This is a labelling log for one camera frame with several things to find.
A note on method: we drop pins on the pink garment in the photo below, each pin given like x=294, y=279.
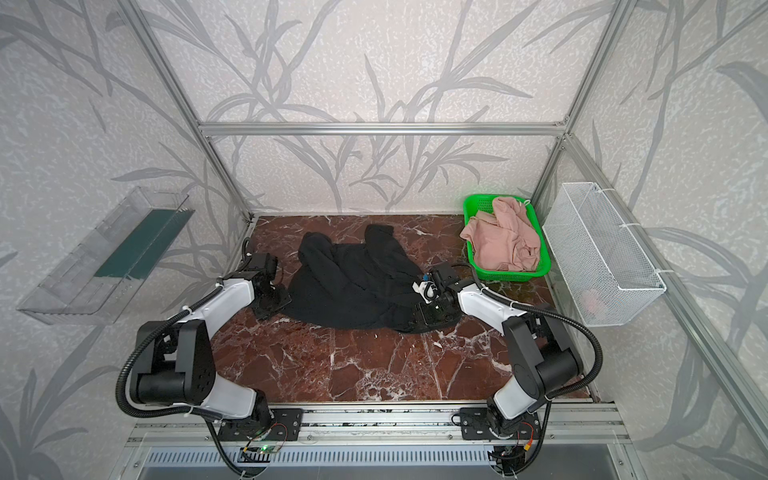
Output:
x=504, y=240

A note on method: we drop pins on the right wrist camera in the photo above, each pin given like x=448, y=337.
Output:
x=436, y=282

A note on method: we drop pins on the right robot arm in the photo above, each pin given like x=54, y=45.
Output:
x=541, y=352

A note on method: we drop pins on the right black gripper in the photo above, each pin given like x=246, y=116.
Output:
x=429, y=309

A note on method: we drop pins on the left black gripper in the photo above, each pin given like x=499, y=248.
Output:
x=273, y=298

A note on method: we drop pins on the green circuit board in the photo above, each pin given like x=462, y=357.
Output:
x=257, y=454

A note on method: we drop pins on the green plastic basket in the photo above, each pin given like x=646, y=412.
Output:
x=474, y=203

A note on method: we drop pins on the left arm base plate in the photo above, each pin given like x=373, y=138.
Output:
x=283, y=424

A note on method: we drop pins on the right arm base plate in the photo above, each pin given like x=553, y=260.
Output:
x=478, y=423

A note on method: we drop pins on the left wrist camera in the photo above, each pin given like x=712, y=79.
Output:
x=261, y=264

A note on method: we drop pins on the clear plastic wall bin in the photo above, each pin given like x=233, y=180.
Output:
x=94, y=284

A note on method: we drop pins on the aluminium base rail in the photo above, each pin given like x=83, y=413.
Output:
x=412, y=423

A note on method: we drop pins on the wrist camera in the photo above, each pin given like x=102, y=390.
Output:
x=436, y=282
x=261, y=264

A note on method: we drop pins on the white wire basket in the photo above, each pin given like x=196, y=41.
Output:
x=608, y=275

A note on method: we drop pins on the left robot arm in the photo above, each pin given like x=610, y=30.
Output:
x=172, y=367

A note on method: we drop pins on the black shirt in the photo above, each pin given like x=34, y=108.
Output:
x=355, y=286

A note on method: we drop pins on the aluminium frame crossbar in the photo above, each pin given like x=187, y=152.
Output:
x=379, y=128

